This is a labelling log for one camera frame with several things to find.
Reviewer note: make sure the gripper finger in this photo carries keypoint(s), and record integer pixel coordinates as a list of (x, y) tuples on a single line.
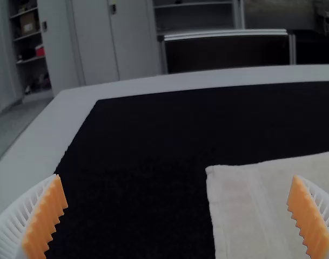
[(310, 215), (42, 213)]

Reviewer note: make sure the pale towel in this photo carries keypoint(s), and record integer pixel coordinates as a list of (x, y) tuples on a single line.
[(248, 205)]

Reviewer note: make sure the black mat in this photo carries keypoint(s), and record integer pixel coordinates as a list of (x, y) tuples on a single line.
[(153, 148)]

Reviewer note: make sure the red box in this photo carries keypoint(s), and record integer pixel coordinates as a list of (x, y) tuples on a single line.
[(40, 51)]

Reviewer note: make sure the open grey shelf cupboard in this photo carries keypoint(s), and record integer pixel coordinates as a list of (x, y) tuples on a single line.
[(5, 54)]

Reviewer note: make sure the black panel stack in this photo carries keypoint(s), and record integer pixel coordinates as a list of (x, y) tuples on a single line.
[(315, 48)]

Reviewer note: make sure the white framed black panel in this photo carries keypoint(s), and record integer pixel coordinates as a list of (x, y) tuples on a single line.
[(223, 52)]

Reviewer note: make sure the cardboard box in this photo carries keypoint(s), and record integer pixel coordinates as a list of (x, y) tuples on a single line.
[(27, 23)]

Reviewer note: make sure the metal trolley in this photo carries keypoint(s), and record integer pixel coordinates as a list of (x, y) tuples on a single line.
[(327, 20)]

